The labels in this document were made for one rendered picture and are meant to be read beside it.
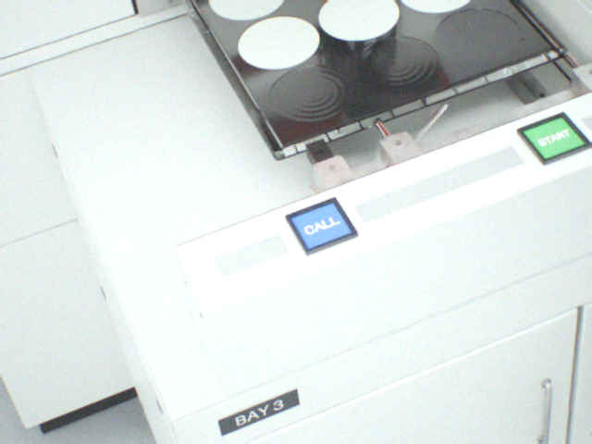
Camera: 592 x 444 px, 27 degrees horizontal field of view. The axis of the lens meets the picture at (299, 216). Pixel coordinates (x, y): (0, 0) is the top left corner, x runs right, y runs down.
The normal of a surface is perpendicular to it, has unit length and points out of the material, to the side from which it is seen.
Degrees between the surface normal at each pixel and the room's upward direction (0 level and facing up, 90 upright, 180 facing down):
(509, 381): 90
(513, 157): 0
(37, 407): 90
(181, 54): 0
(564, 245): 90
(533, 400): 90
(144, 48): 0
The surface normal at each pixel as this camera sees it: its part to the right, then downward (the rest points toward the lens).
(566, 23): -0.92, 0.34
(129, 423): -0.10, -0.68
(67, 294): 0.38, 0.65
